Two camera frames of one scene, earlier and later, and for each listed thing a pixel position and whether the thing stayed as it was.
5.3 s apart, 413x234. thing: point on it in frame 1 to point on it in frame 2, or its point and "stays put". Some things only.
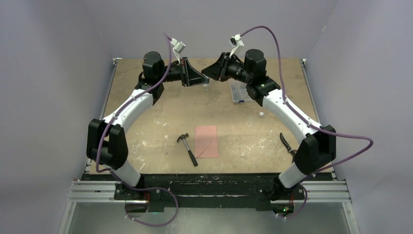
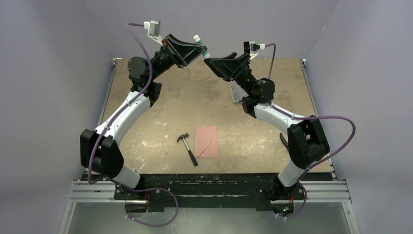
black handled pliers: x=285 y=142 stays put
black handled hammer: x=193 y=160 stays put
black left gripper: x=192 y=77 to x=187 y=52
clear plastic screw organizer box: x=238 y=91 stays put
